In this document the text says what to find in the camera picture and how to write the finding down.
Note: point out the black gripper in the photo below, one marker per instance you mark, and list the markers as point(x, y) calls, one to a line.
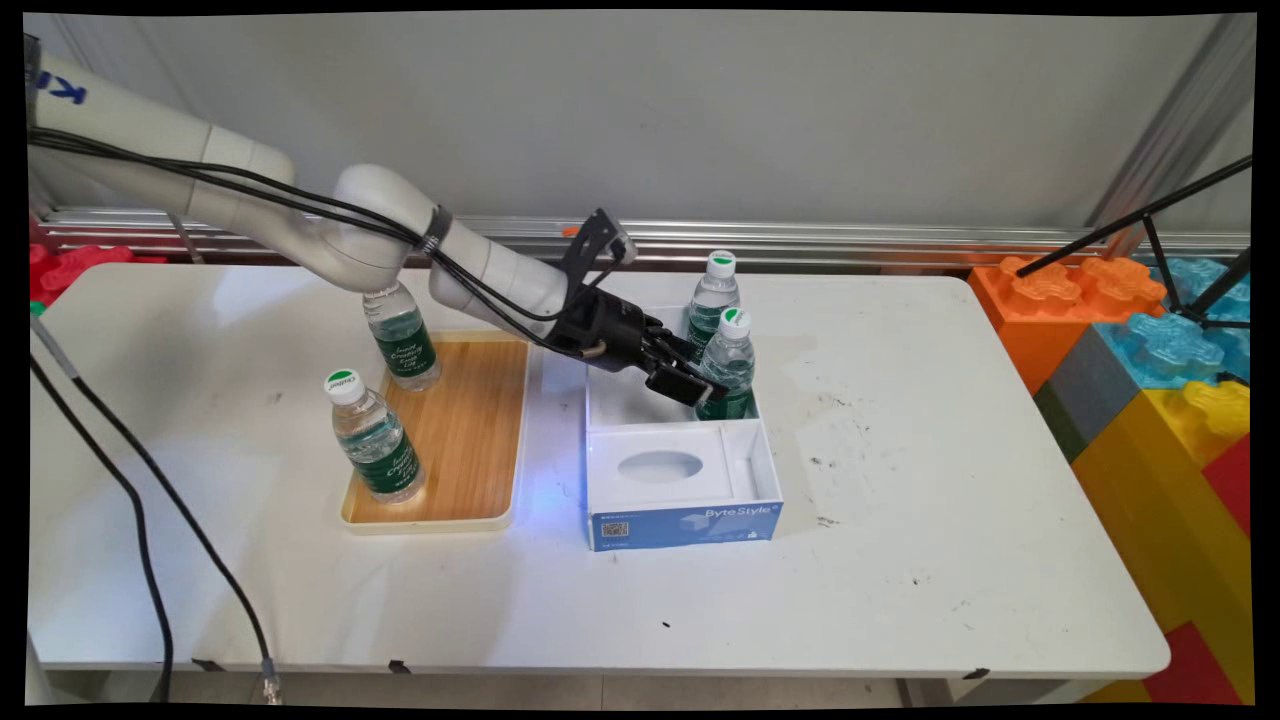
point(605, 325)

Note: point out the green label water bottle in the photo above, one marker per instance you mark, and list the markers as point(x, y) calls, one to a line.
point(735, 355)
point(712, 295)
point(405, 345)
point(375, 440)

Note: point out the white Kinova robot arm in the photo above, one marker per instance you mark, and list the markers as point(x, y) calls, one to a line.
point(150, 140)

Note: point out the white and blue cardboard box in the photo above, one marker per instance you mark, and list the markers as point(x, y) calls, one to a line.
point(660, 470)

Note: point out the bamboo tray with cream rim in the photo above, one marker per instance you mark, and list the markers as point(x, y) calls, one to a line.
point(470, 440)

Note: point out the orange giant building block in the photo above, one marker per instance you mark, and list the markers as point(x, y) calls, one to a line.
point(1030, 320)

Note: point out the grey giant building block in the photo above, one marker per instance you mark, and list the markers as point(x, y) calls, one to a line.
point(1085, 390)

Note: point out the black tripod stand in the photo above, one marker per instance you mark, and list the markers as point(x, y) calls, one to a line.
point(1130, 222)

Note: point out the light blue giant building block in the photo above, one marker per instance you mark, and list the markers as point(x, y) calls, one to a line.
point(1170, 345)

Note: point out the yellow giant building block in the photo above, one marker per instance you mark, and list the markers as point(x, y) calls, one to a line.
point(1150, 520)

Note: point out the red giant building block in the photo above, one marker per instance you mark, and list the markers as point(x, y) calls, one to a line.
point(70, 268)
point(1232, 485)
point(1195, 670)

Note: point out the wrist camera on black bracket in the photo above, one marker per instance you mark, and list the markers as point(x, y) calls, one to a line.
point(600, 235)

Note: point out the aluminium rail along wall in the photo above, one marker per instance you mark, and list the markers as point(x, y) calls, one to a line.
point(800, 240)

